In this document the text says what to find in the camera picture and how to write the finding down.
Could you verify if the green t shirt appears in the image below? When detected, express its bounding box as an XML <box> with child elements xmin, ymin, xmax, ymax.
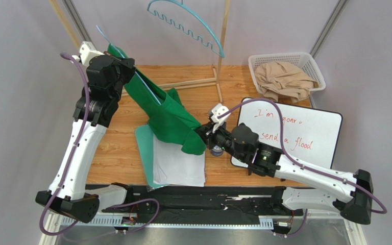
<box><xmin>107</xmin><ymin>44</ymin><xmax>207</xmax><ymax>156</ymax></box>

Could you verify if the blue wire hanger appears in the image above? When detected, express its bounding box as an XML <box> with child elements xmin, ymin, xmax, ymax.
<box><xmin>96</xmin><ymin>24</ymin><xmax>163</xmax><ymax>106</ymax></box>

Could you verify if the beige t shirt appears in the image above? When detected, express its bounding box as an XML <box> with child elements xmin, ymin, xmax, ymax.
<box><xmin>254</xmin><ymin>61</ymin><xmax>320</xmax><ymax>103</ymax></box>

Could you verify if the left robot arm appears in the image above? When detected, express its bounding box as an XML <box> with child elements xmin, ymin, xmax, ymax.
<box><xmin>35</xmin><ymin>53</ymin><xmax>136</xmax><ymax>223</ymax></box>

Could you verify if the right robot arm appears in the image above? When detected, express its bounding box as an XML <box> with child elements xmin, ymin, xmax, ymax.
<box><xmin>196</xmin><ymin>123</ymin><xmax>373</xmax><ymax>225</ymax></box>

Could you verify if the small round tin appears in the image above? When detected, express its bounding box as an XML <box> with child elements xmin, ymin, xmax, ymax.
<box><xmin>210</xmin><ymin>145</ymin><xmax>224</xmax><ymax>157</ymax></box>

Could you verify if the white paper stack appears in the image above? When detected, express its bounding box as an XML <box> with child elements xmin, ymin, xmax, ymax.
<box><xmin>153</xmin><ymin>136</ymin><xmax>206</xmax><ymax>187</ymax></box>

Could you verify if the teal plastic folder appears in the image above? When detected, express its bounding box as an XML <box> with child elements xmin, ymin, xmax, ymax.
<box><xmin>135</xmin><ymin>125</ymin><xmax>167</xmax><ymax>189</ymax></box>

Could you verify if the white whiteboard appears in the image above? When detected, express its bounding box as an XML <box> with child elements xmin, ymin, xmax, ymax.
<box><xmin>238</xmin><ymin>101</ymin><xmax>342</xmax><ymax>168</ymax></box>

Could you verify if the white plastic basket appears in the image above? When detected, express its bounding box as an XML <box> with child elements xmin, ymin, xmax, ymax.
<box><xmin>248</xmin><ymin>52</ymin><xmax>326</xmax><ymax>96</ymax></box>

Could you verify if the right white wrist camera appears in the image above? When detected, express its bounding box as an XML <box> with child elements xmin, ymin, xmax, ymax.
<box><xmin>208</xmin><ymin>103</ymin><xmax>231</xmax><ymax>133</ymax></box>

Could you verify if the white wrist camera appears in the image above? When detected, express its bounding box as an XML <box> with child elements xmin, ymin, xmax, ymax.
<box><xmin>208</xmin><ymin>103</ymin><xmax>231</xmax><ymax>133</ymax></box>
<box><xmin>72</xmin><ymin>41</ymin><xmax>105</xmax><ymax>67</ymax></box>

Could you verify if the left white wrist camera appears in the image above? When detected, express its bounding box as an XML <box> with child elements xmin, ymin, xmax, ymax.
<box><xmin>72</xmin><ymin>41</ymin><xmax>105</xmax><ymax>67</ymax></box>

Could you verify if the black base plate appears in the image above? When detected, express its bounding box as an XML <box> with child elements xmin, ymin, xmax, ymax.
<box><xmin>105</xmin><ymin>186</ymin><xmax>304</xmax><ymax>225</ymax></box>

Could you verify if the wooden clothes rack frame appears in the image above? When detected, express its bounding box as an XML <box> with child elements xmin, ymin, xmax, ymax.
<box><xmin>49</xmin><ymin>1</ymin><xmax>230</xmax><ymax>102</ymax></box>

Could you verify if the aluminium frame rail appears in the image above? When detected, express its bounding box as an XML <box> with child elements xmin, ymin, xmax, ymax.
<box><xmin>39</xmin><ymin>0</ymin><xmax>366</xmax><ymax>245</ymax></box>

